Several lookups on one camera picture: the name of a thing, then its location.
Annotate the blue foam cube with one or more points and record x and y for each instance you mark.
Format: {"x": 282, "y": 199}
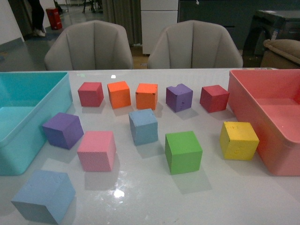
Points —
{"x": 45, "y": 197}
{"x": 143, "y": 126}

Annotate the right orange foam cube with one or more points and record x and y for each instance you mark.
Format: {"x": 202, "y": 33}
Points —
{"x": 146, "y": 96}

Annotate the orange foam cube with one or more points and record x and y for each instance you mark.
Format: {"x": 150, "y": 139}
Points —
{"x": 146, "y": 96}
{"x": 119, "y": 94}

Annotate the notched purple foam cube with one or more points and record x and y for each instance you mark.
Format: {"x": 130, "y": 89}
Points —
{"x": 179, "y": 98}

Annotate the left orange foam cube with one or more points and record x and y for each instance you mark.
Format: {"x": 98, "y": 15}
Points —
{"x": 119, "y": 94}

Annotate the green foam cube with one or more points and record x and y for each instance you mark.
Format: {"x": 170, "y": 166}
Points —
{"x": 183, "y": 152}

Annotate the left red foam cube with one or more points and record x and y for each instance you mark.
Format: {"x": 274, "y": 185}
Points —
{"x": 91, "y": 94}

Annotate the red foam cube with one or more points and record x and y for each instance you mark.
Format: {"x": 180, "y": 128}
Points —
{"x": 214, "y": 98}
{"x": 91, "y": 94}

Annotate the pink foam cube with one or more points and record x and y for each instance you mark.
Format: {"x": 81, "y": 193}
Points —
{"x": 97, "y": 151}

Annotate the right red foam cube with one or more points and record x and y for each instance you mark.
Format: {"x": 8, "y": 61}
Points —
{"x": 214, "y": 98}

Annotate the right grey chair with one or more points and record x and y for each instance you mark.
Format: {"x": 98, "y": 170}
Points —
{"x": 194, "y": 44}

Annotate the grey chair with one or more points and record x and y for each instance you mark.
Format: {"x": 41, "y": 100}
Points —
{"x": 194, "y": 44}
{"x": 92, "y": 45}

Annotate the left purple foam cube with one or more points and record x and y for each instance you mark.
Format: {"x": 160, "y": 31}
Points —
{"x": 63, "y": 130}

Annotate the left grey chair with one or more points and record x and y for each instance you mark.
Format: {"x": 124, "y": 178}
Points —
{"x": 92, "y": 45}

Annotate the yellow foam cube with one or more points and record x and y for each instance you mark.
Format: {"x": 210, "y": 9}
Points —
{"x": 238, "y": 140}

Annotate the white cabinet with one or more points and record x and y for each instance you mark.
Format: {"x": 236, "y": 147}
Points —
{"x": 155, "y": 15}

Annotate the pink plastic bin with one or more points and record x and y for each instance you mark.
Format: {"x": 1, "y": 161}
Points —
{"x": 270, "y": 101}

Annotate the teal plastic bin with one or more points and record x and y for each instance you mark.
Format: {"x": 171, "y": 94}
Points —
{"x": 27, "y": 101}

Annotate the dark grey cabinet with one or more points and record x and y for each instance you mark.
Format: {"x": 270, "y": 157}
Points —
{"x": 235, "y": 15}

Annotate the red box on floor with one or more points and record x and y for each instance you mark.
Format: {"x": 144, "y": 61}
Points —
{"x": 54, "y": 18}

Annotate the black machine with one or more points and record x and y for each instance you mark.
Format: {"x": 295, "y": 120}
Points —
{"x": 268, "y": 24}

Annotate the person's legs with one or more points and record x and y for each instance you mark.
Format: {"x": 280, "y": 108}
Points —
{"x": 37, "y": 14}

